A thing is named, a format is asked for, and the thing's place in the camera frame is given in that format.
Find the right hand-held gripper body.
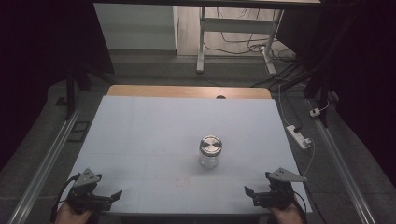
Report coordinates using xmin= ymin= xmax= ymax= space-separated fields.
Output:
xmin=264 ymin=167 xmax=308 ymax=210

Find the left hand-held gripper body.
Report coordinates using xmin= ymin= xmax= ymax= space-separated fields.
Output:
xmin=66 ymin=167 xmax=113 ymax=216

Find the clear glass jar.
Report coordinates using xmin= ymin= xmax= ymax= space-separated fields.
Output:
xmin=198 ymin=146 xmax=222 ymax=170

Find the round steel jar lid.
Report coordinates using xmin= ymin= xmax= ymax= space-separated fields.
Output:
xmin=199 ymin=134 xmax=223 ymax=157

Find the person's left hand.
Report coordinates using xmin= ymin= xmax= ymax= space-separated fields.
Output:
xmin=54 ymin=201 xmax=94 ymax=224

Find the person's right hand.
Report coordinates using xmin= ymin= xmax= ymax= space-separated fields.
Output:
xmin=268 ymin=202 xmax=305 ymax=224

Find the white power strip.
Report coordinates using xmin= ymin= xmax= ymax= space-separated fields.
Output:
xmin=286 ymin=124 xmax=313 ymax=150

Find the black metal stand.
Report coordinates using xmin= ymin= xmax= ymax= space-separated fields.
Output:
xmin=279 ymin=62 xmax=335 ymax=129
xmin=55 ymin=60 xmax=118 ymax=121

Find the wooden table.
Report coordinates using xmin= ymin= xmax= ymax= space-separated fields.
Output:
xmin=106 ymin=84 xmax=273 ymax=100

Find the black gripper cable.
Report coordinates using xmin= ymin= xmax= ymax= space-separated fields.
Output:
xmin=49 ymin=173 xmax=82 ymax=224
xmin=291 ymin=189 xmax=310 ymax=218

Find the thin white cable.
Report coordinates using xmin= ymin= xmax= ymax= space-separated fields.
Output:
xmin=277 ymin=83 xmax=316 ymax=177

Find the aluminium floor rail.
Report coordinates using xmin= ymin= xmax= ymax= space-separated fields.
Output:
xmin=7 ymin=105 xmax=82 ymax=224
xmin=312 ymin=119 xmax=378 ymax=224

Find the tangle of black floor cables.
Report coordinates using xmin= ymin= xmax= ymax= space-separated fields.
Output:
xmin=204 ymin=7 xmax=298 ymax=64

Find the white desk frame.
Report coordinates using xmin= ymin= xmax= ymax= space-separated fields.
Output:
xmin=195 ymin=6 xmax=285 ymax=76

